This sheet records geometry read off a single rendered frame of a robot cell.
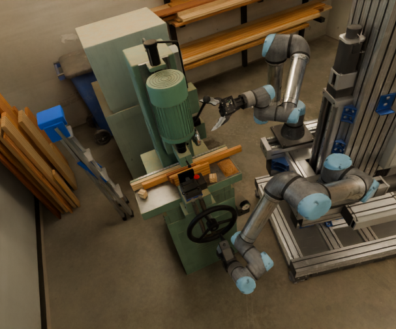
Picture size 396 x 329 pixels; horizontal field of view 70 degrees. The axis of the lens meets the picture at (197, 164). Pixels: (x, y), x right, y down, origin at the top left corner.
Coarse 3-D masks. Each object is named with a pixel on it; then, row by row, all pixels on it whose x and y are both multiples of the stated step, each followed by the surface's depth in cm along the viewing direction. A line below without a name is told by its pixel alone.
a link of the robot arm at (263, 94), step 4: (256, 88) 135; (260, 88) 133; (264, 88) 133; (268, 88) 133; (272, 88) 134; (252, 92) 132; (256, 92) 132; (260, 92) 132; (264, 92) 133; (268, 92) 133; (272, 92) 133; (256, 96) 132; (260, 96) 132; (264, 96) 133; (268, 96) 133; (272, 96) 134; (256, 100) 132; (260, 100) 133; (264, 100) 134; (268, 100) 135; (256, 104) 135; (260, 104) 136; (264, 104) 136; (268, 104) 138
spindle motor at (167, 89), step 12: (156, 72) 128; (168, 72) 127; (180, 72) 125; (156, 84) 121; (168, 84) 120; (180, 84) 120; (156, 96) 121; (168, 96) 120; (180, 96) 123; (156, 108) 128; (168, 108) 125; (180, 108) 127; (156, 120) 138; (168, 120) 130; (180, 120) 130; (192, 120) 140; (168, 132) 135; (180, 132) 135; (192, 132) 141
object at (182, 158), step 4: (172, 144) 159; (176, 148) 157; (176, 152) 154; (188, 152) 153; (176, 156) 159; (180, 156) 152; (184, 156) 151; (188, 156) 152; (180, 160) 152; (184, 160) 153; (188, 160) 154; (180, 164) 156; (184, 164) 155
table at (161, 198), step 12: (216, 168) 165; (228, 180) 160; (240, 180) 164; (156, 192) 159; (168, 192) 158; (144, 204) 154; (156, 204) 153; (168, 204) 153; (180, 204) 155; (144, 216) 152
